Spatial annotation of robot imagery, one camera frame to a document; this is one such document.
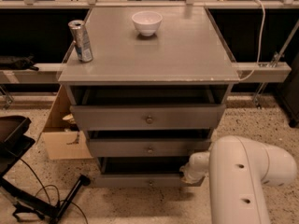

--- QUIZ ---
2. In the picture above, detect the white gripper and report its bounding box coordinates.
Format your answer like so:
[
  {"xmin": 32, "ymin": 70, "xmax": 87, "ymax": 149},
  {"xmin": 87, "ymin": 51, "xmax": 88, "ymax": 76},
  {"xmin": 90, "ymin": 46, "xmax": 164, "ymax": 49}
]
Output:
[{"xmin": 179, "ymin": 163, "xmax": 203, "ymax": 184}]

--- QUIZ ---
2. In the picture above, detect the grey drawer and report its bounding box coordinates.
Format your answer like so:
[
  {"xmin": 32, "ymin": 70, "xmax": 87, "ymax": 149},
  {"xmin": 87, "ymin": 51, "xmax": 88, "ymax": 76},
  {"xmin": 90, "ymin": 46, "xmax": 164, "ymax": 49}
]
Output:
[
  {"xmin": 88, "ymin": 138, "xmax": 210, "ymax": 157},
  {"xmin": 94, "ymin": 156, "xmax": 205, "ymax": 188},
  {"xmin": 70, "ymin": 105, "xmax": 225, "ymax": 131}
]

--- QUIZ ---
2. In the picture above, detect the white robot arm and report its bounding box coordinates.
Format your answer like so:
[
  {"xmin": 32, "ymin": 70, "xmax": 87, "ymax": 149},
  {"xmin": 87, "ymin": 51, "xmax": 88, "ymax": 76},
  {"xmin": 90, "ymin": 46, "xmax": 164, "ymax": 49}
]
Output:
[{"xmin": 180, "ymin": 135, "xmax": 297, "ymax": 224}]

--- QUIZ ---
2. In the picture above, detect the grey drawer cabinet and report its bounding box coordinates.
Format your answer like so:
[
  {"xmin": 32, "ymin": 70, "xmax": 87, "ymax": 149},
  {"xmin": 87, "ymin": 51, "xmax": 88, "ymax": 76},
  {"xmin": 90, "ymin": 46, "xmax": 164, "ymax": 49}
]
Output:
[{"xmin": 59, "ymin": 7, "xmax": 238, "ymax": 188}]

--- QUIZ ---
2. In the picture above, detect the cardboard box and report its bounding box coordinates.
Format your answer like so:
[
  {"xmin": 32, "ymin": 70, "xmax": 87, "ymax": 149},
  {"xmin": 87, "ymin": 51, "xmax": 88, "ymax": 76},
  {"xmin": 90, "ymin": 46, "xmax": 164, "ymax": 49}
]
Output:
[{"xmin": 41, "ymin": 86, "xmax": 92, "ymax": 160}]

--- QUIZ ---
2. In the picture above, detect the white ceramic bowl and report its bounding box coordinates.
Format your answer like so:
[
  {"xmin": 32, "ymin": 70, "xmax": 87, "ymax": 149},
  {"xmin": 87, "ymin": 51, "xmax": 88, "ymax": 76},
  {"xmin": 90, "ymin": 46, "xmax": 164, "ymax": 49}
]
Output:
[{"xmin": 132, "ymin": 11, "xmax": 163, "ymax": 36}]

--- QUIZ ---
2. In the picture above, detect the silver drink can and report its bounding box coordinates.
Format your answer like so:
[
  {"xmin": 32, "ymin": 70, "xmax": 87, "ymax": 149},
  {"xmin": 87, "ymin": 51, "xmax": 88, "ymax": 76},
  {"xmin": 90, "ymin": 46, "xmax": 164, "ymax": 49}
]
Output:
[{"xmin": 68, "ymin": 20, "xmax": 93, "ymax": 63}]

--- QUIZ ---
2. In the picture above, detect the black stand with tray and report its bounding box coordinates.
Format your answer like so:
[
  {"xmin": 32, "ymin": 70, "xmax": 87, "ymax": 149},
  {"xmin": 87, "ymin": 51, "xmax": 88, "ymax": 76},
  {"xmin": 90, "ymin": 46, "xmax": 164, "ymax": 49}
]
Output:
[{"xmin": 0, "ymin": 116, "xmax": 91, "ymax": 224}]

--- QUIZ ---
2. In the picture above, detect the grey metal rail frame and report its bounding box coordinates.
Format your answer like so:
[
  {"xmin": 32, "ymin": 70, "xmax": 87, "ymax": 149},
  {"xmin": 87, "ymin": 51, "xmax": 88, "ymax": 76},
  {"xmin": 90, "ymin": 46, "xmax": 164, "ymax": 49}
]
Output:
[{"xmin": 1, "ymin": 0, "xmax": 298, "ymax": 105}]

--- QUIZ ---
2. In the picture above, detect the black floor cable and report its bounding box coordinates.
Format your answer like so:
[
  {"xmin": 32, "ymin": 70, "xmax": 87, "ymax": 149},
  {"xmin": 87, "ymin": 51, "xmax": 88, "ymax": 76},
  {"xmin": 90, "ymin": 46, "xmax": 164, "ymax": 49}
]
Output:
[{"xmin": 19, "ymin": 158, "xmax": 90, "ymax": 224}]

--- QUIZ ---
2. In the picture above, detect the white hanging cable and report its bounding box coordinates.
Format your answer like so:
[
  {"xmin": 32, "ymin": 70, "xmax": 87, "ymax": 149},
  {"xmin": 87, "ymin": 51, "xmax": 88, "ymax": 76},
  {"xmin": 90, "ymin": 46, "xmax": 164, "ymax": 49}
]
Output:
[{"xmin": 238, "ymin": 0, "xmax": 266, "ymax": 82}]

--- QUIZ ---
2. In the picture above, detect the black cloth on rail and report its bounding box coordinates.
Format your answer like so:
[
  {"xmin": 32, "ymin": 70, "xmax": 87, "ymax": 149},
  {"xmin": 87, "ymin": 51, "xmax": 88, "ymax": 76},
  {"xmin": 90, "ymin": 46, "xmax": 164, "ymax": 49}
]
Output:
[{"xmin": 0, "ymin": 56, "xmax": 39, "ymax": 71}]

